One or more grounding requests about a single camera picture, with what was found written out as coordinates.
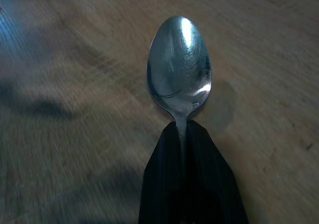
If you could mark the silver metal spoon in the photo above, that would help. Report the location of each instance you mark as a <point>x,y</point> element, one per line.
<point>180,67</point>

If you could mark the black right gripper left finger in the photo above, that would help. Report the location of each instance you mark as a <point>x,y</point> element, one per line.
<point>162,164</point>

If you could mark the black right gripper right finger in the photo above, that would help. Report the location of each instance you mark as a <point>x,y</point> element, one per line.
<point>207,164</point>

